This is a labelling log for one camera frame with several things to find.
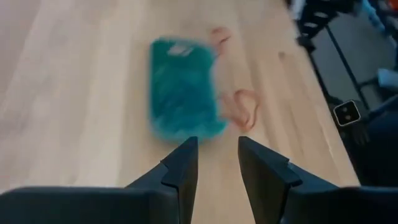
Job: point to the person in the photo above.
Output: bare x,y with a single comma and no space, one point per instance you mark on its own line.
379,149

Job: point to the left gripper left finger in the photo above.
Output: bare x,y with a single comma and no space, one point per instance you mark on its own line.
140,202

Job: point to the red rubber band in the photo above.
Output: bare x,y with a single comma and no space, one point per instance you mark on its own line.
219,32
248,119

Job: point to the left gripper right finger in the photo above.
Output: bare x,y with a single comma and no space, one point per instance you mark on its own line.
280,199

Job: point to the teal green plastic basket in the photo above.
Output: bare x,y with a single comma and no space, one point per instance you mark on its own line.
183,93

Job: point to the grey table-level camera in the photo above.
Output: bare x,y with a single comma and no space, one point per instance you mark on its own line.
346,112

